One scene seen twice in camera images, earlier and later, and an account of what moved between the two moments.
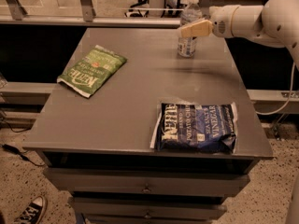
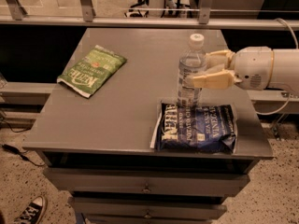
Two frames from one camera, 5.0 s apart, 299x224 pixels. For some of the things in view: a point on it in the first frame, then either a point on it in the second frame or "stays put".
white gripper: [221, 21] to [252, 67]
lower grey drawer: [149, 208] stays put
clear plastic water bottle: [191, 14] to [192, 63]
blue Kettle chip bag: [196, 127] stays put
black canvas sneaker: [33, 213] stays put
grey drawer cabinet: [131, 182] stays put
